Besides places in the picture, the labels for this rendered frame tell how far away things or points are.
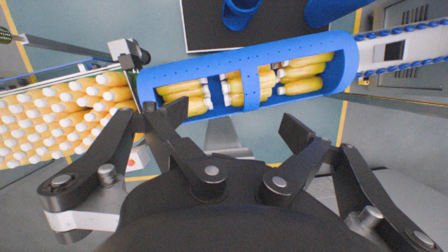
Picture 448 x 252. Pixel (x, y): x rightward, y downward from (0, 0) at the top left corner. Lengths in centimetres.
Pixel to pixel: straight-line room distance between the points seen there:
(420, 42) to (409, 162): 253
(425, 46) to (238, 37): 131
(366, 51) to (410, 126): 230
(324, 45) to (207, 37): 120
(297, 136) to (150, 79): 58
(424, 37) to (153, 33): 212
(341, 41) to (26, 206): 409
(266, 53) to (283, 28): 123
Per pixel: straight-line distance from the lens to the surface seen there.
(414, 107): 137
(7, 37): 102
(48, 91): 103
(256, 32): 178
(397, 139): 335
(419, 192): 302
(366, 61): 127
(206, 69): 61
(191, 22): 176
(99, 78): 86
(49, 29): 256
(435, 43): 163
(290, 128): 19
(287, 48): 69
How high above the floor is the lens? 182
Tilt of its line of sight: 72 degrees down
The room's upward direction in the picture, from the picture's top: 169 degrees clockwise
